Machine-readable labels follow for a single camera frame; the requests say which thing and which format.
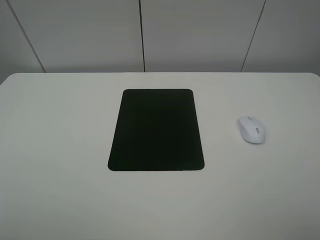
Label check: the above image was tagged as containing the white computer mouse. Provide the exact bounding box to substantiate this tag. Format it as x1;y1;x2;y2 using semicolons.
237;116;266;144

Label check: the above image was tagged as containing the black rectangular mouse pad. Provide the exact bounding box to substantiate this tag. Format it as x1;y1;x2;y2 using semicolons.
107;89;205;172

